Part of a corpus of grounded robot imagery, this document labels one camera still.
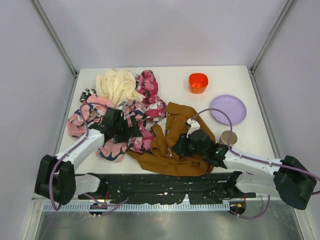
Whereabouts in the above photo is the pink shark print cloth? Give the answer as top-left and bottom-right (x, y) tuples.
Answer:
(67, 95), (128, 162)

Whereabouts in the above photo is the brown cloth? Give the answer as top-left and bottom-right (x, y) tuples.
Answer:
(126, 102), (214, 177)

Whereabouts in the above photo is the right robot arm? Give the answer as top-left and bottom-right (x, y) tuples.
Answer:
(172, 129), (317, 210)

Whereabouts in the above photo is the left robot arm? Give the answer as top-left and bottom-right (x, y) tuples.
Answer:
(34, 108), (142, 211)

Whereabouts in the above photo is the pink camouflage cloth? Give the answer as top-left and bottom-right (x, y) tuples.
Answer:
(128, 70), (167, 153)

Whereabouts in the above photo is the cream cloth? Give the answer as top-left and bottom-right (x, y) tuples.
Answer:
(95, 68), (144, 106)

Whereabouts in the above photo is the dark patterned cloth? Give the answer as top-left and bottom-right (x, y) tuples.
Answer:
(79, 88), (97, 104)

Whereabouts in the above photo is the beige paper cup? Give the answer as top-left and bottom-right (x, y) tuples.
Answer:
(218, 130), (238, 147)

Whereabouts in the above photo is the purple plastic plate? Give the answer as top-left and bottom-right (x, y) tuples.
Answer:
(210, 94), (247, 125)

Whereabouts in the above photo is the orange plastic cup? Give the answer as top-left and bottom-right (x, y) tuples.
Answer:
(188, 72), (209, 94)

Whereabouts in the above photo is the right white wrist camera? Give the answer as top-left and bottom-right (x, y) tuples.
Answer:
(185, 118), (200, 136)

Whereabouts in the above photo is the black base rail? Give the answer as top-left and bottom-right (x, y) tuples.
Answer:
(77, 171), (256, 205)

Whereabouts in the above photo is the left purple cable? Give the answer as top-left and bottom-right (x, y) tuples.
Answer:
(49, 102), (131, 216)

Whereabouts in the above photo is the white slotted cable duct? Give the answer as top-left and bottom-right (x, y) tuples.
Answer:
(42, 201), (231, 212)

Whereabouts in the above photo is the left aluminium frame post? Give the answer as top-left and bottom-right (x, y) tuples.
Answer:
(29, 0), (80, 77)

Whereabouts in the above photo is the aluminium frame post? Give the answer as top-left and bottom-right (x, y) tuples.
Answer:
(29, 0), (80, 77)
(249, 0), (298, 75)

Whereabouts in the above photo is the right aluminium frame post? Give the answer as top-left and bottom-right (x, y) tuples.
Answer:
(249, 0), (298, 75)

